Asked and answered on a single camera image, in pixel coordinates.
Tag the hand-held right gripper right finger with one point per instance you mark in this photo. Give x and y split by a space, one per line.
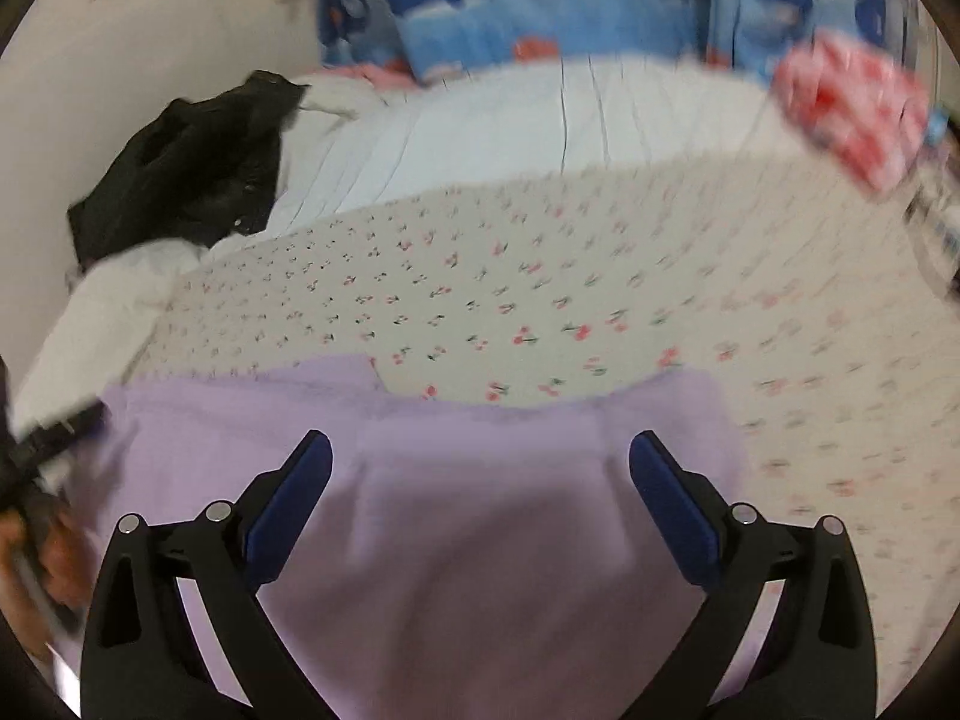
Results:
675 514

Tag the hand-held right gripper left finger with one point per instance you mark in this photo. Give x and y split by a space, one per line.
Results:
289 510

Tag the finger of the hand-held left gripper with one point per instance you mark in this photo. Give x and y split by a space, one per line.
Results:
71 427

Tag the light purple jacket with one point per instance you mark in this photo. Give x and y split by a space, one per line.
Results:
465 540

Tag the person's left hand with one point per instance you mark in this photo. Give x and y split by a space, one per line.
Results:
71 562

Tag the cherry print bed sheet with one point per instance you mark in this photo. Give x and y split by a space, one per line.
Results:
600 277

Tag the black garment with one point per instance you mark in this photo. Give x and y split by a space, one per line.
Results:
187 165

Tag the white striped quilt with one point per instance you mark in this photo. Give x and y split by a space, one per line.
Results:
487 135

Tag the pink checkered cloth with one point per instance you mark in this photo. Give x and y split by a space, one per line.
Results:
847 105

